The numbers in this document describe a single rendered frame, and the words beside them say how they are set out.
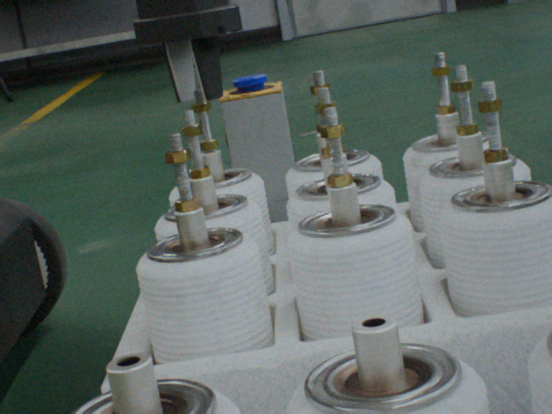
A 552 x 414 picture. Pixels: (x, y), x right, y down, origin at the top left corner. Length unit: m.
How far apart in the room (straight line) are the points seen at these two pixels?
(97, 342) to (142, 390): 0.90
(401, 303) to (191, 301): 0.15
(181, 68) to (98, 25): 4.97
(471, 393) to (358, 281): 0.27
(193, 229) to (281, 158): 0.39
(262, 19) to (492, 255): 5.18
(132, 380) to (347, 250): 0.29
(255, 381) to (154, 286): 0.10
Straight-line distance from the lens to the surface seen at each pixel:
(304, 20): 5.88
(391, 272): 0.75
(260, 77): 1.15
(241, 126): 1.14
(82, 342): 1.40
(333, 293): 0.75
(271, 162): 1.15
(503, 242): 0.75
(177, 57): 1.00
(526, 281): 0.76
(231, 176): 1.02
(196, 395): 0.51
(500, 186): 0.77
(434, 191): 0.87
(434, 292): 0.81
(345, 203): 0.76
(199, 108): 0.99
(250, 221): 0.87
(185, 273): 0.74
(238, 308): 0.76
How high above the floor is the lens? 0.45
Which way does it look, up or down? 13 degrees down
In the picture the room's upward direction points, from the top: 10 degrees counter-clockwise
